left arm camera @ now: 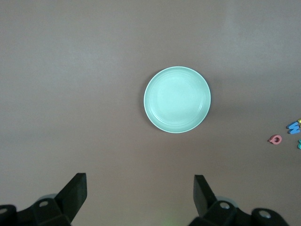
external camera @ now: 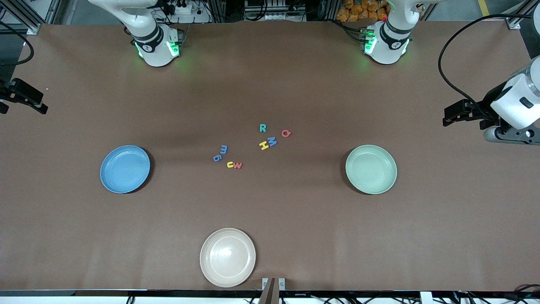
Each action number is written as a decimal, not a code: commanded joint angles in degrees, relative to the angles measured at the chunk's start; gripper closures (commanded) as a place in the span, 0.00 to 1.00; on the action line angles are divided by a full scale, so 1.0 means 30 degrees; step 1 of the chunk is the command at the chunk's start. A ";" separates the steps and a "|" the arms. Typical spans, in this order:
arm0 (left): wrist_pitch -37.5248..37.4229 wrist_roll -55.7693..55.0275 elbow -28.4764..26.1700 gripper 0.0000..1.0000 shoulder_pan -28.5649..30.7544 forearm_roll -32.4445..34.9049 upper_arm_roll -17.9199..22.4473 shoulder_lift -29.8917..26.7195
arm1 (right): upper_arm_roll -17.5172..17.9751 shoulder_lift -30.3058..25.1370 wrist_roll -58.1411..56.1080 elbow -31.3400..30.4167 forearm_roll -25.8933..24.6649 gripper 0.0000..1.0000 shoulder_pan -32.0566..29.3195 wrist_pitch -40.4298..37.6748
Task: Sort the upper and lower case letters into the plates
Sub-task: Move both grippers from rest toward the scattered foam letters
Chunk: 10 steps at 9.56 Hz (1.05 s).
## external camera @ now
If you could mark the red letter Q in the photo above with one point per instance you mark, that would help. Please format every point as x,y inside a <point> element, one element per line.
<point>283,134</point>

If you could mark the blue lowercase letter m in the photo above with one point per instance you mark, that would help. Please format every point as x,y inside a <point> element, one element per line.
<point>224,149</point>

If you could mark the blue capital letter M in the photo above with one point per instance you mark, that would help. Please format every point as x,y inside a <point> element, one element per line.
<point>272,142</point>

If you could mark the yellow letter H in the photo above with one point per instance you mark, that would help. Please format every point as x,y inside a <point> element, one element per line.
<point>264,146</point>

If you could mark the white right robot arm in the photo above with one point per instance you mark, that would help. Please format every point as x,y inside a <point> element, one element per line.
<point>158,57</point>

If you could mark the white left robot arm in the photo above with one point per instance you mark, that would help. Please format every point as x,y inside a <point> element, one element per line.
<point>388,50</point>

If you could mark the green plate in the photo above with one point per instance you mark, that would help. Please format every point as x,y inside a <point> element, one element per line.
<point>371,169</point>

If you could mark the blue plate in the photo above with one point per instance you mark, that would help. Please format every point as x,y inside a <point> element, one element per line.
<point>125,169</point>

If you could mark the orange bags pile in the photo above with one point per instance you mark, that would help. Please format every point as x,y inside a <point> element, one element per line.
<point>358,10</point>

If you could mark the white power strip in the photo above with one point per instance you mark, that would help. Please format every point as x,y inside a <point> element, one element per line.
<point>198,17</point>

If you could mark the grey metal equipment rack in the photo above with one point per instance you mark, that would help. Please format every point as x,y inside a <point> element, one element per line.
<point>274,10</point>

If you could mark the beige plate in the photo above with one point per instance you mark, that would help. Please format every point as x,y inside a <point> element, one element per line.
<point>228,257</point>

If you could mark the aluminium frame strut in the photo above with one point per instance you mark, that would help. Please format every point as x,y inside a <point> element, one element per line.
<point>514,24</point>
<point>19,14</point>

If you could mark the white table edge rail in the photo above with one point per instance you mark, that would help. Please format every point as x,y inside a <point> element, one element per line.
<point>84,300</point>

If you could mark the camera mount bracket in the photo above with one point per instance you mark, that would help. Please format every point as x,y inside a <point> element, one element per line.
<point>270,295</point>

